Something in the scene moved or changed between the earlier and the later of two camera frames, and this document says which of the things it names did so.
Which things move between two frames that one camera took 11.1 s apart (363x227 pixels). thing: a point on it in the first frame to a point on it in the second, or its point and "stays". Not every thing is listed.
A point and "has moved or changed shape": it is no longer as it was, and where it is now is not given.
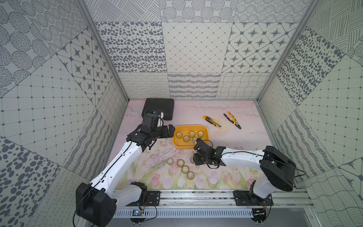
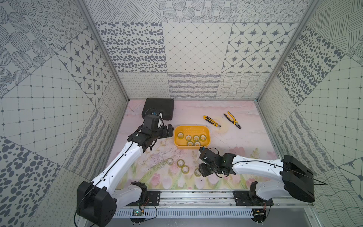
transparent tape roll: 180,162 stays
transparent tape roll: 179,135 stays
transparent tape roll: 185,169 stays
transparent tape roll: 190,175 to 197,172
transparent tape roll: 192,134 has moved or changed shape
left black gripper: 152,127 stays
